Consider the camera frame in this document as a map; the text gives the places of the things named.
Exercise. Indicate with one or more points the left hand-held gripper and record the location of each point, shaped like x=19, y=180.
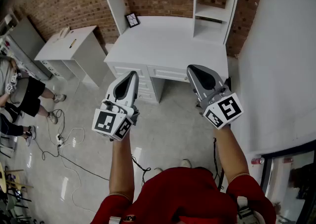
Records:
x=103, y=122

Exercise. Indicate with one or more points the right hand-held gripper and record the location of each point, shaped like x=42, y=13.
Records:
x=229, y=109

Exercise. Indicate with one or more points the person's right forearm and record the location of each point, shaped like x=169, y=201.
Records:
x=229, y=154

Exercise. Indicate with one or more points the person's left forearm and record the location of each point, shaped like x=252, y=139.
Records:
x=121, y=163

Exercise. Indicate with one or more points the white desk with hutch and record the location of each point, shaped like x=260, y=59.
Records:
x=168, y=45

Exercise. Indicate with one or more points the yellow black pen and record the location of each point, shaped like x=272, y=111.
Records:
x=72, y=43

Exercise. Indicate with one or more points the person's white shoe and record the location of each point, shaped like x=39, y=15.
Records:
x=158, y=170
x=185, y=163

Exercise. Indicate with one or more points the white telephone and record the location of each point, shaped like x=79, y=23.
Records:
x=64, y=32

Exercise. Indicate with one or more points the white power strip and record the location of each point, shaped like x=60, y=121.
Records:
x=59, y=140

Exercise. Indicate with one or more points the red soda can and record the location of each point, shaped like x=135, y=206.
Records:
x=258, y=160

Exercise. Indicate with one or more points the person's red shirt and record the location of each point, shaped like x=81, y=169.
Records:
x=182, y=193

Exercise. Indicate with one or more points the wooden chair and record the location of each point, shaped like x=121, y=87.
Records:
x=2, y=178

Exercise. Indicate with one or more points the black picture frame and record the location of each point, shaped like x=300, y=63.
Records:
x=132, y=20

